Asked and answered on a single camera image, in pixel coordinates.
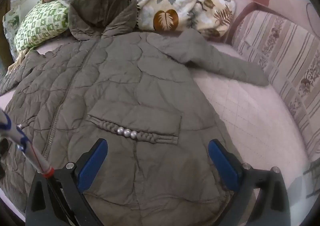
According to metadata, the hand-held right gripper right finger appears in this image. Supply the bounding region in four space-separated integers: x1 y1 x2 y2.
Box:
208 139 291 226

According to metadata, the green white patterned pillow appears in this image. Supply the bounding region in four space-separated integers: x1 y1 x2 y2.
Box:
14 0 70 50

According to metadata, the pale green patterned cushion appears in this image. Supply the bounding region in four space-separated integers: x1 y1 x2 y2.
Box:
2 12 21 57

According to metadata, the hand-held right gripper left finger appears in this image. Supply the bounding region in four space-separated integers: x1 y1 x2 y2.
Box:
25 138 108 226

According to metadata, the beige crumpled cloth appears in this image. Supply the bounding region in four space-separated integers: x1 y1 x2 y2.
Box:
6 48 29 75

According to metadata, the floral leaf print blanket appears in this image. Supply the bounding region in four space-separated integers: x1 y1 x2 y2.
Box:
41 0 237 39

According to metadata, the grey quilted comforter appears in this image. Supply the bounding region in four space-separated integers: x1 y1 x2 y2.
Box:
0 0 268 226

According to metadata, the thin black cable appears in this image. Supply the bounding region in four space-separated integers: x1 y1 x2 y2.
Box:
305 2 320 31

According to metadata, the white blue red cord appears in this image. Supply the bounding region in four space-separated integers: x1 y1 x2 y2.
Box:
0 108 55 179

